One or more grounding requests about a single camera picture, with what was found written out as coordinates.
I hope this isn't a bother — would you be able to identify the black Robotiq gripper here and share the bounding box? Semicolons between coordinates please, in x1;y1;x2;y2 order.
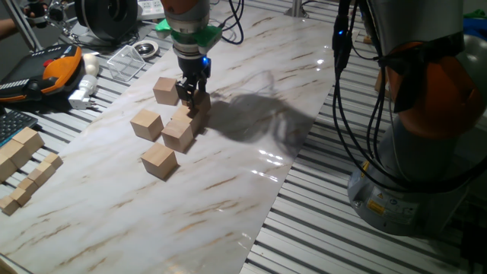
175;55;212;103

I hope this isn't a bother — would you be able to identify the light wooden cube block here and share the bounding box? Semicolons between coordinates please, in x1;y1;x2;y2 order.
181;90;212;117
161;118;195;154
129;109;165;142
140;142;179;181
170;105;203;136
152;76;182;107

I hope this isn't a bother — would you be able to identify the bare person forearm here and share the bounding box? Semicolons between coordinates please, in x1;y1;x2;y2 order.
0;17;19;39

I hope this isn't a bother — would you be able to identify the person hand holding device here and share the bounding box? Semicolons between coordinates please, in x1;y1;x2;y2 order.
22;2;49;28

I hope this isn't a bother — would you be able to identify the white rimmed metal dish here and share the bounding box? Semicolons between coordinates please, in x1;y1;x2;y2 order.
131;39;161;59

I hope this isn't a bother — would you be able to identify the clear acrylic box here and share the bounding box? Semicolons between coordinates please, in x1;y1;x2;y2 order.
107;44;147;83

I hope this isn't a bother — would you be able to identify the white power strip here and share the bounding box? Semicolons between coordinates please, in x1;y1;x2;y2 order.
136;0;167;21

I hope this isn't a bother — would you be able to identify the white egg shaped object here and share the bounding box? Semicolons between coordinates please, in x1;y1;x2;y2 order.
82;53;100;77

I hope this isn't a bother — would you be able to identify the white power adapter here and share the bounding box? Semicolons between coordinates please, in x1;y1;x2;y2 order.
68;74;100;111

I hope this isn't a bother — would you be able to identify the black filament spool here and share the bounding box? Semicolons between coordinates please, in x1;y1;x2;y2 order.
74;0;139;43

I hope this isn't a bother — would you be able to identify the white marble pattern board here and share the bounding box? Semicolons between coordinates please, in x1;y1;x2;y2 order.
0;0;338;274

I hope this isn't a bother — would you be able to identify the orange black teach pendant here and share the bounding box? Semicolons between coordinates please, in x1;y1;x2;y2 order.
0;43;85;104

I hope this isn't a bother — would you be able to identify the small spare wooden cube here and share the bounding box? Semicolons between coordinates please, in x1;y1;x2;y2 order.
8;186;33;208
35;161;57;180
27;168;49;188
0;195;21;217
17;177;40;196
42;152;65;170

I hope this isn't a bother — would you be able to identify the large spare wooden cube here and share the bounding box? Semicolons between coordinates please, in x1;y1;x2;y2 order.
0;154;18;184
0;139;33;170
11;126;46;155

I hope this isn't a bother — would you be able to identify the grey metal strut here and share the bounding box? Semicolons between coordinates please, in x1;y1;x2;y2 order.
0;0;43;53

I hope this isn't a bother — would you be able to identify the black computer keyboard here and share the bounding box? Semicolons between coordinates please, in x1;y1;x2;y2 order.
0;109;39;148

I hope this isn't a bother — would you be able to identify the green cloth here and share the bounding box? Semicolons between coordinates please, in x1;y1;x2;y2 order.
463;8;487;20

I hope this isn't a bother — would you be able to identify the aluminium profile post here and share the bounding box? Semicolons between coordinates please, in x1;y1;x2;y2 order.
284;0;310;18

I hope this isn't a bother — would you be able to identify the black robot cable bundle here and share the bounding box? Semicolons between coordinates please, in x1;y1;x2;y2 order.
329;0;487;193

